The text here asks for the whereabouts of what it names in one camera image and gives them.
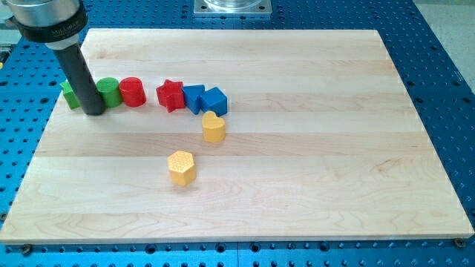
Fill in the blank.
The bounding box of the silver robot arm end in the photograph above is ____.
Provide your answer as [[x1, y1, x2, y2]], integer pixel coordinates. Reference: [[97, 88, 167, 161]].
[[1, 0, 88, 50]]

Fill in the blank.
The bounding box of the red star block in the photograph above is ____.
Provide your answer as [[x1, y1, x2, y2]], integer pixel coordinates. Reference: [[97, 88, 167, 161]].
[[156, 79, 186, 113]]

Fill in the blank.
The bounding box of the green star block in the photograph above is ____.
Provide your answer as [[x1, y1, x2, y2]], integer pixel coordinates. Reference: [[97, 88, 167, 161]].
[[60, 80, 80, 110]]

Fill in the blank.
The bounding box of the yellow heart block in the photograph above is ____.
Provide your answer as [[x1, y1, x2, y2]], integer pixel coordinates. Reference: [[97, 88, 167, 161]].
[[202, 111, 226, 142]]

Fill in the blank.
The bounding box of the blue cube block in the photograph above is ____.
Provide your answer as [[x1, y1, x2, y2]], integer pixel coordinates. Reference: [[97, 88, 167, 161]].
[[200, 87, 228, 116]]

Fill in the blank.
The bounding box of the blue triangle block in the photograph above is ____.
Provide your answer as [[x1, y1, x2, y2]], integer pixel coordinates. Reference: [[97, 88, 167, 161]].
[[182, 85, 205, 114]]

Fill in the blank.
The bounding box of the yellow hexagon block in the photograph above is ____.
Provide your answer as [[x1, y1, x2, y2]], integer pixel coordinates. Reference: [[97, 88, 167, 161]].
[[167, 151, 197, 186]]

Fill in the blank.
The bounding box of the light wooden board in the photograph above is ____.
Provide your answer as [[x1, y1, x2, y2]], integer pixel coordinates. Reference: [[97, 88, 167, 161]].
[[1, 28, 474, 245]]

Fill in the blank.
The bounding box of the red cylinder block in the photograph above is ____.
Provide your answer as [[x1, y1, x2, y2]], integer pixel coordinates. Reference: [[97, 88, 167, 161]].
[[119, 77, 146, 108]]

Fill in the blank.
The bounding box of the green cylinder block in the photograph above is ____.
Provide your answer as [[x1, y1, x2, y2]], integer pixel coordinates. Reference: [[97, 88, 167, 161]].
[[96, 77, 122, 108]]

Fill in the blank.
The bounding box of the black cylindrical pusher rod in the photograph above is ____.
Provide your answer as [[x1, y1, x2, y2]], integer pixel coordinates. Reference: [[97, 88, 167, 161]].
[[53, 44, 106, 116]]

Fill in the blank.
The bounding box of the blue perforated table plate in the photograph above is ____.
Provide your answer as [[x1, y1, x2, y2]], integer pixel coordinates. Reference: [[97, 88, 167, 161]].
[[1, 0, 474, 266]]

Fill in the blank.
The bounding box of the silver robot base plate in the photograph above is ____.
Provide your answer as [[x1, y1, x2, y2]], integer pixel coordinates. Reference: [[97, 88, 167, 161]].
[[194, 0, 272, 15]]

